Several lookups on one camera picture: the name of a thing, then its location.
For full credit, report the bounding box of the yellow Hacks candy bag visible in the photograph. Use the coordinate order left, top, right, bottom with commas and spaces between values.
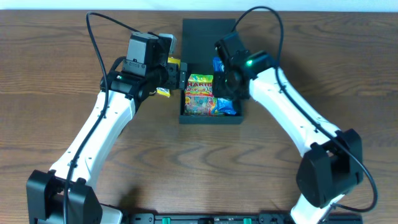
156, 57, 181, 98

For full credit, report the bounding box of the blue Oreo cookie pack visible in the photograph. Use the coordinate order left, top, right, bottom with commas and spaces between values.
213, 57, 237, 115

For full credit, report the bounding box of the Haribo worms candy bag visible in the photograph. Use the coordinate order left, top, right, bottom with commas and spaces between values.
184, 74, 223, 116

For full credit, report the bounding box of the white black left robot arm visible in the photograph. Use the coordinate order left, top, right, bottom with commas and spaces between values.
26, 57, 188, 223

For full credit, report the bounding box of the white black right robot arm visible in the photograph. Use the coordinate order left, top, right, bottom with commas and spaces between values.
213, 50, 364, 223

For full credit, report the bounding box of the black open gift box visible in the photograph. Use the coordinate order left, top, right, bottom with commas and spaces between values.
179, 19, 244, 124

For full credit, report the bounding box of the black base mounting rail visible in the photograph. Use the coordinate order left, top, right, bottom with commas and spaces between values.
123, 213, 364, 224

